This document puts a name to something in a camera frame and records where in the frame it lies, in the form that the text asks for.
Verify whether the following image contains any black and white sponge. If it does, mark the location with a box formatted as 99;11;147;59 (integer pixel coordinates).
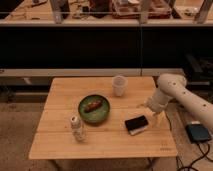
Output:
125;115;149;136

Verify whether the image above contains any wooden folding table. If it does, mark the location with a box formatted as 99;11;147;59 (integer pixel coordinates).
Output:
29;77;177;160

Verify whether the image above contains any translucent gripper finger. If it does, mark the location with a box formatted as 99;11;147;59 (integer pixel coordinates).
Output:
137;102;147;108
153;113;160;128

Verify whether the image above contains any green ceramic bowl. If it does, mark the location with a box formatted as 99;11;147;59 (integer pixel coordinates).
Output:
78;94;110;124

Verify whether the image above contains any black foot pedal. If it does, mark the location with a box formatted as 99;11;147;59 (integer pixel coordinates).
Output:
185;124;211;143

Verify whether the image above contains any small white bottle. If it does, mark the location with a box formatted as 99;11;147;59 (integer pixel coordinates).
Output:
70;116;85;142

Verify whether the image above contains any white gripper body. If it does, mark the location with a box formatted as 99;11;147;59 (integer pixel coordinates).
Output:
146;89;172;114

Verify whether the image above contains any long wooden workbench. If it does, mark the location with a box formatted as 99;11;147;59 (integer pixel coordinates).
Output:
0;0;213;27

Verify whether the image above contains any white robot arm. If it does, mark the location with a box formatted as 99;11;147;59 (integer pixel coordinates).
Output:
138;73;213;133

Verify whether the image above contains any brown sausage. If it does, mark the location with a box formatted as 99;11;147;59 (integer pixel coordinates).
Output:
84;101;102;113

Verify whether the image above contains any black cable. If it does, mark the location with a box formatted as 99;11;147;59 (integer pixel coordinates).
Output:
166;114;213;171

